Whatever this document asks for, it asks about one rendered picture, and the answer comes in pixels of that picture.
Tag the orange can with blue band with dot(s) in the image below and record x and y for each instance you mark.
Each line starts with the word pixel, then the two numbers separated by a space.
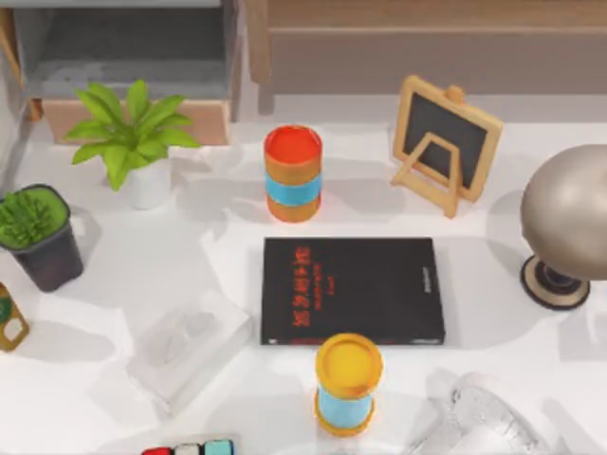
pixel 294 173

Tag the black book with red lettering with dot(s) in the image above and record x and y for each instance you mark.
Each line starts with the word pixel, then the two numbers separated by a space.
pixel 351 291

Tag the yellow can with blue band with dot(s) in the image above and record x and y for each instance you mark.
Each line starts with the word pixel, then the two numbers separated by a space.
pixel 347 384

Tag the white tissue box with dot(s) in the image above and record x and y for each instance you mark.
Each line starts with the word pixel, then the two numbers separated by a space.
pixel 189 351

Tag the wooden framed blackboard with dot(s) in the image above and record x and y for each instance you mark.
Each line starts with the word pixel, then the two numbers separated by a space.
pixel 446 137

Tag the green plant in white pot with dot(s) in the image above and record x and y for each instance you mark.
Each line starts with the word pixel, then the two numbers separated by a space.
pixel 130 137

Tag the wooden cupboard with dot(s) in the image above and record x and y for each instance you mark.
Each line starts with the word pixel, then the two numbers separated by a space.
pixel 427 42

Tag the red white blue block toy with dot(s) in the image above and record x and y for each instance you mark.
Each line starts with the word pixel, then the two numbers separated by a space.
pixel 189 447

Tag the green plant in black pot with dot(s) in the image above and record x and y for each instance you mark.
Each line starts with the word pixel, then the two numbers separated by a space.
pixel 40 237

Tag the grey globe on round base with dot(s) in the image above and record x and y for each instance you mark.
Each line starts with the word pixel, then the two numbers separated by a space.
pixel 569 223

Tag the brown and green bottle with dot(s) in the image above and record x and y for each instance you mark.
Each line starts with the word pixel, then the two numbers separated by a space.
pixel 10 320

